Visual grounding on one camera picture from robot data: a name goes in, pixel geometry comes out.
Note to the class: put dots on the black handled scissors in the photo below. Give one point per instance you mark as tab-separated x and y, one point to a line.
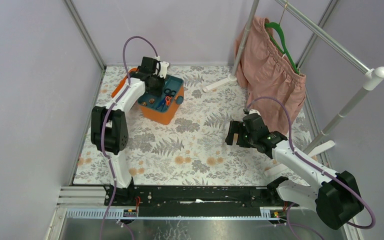
169	92

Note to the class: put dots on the blue plastic tweezers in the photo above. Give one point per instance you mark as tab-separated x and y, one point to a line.
161	105

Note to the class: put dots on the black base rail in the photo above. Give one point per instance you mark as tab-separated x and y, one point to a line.
195	201

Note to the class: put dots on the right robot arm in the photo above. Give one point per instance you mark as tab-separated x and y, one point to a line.
330	194

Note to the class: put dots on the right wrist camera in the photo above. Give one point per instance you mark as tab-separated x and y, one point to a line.
254	111

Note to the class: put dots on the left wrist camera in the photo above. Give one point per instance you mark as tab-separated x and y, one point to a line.
162	69

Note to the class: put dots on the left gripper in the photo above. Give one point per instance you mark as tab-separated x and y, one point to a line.
155	84

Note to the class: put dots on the teal tray insert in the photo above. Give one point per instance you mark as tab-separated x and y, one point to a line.
162	98

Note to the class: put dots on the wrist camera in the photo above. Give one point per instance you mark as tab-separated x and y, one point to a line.
254	111
162	69

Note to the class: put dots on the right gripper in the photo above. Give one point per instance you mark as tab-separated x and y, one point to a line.
229	138

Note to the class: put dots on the white clothes rack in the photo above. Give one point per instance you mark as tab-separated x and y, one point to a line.
358	25

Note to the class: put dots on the green clothes hanger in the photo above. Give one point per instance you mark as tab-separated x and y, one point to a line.
283	48

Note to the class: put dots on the orange medicine box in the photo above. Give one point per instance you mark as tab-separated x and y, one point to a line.
160	114

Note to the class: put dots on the pink hanging garment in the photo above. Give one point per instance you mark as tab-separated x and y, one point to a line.
273	88

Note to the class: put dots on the orange handled scissors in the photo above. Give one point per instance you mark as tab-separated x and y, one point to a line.
168	100

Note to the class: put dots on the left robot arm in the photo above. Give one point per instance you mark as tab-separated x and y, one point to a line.
109	129

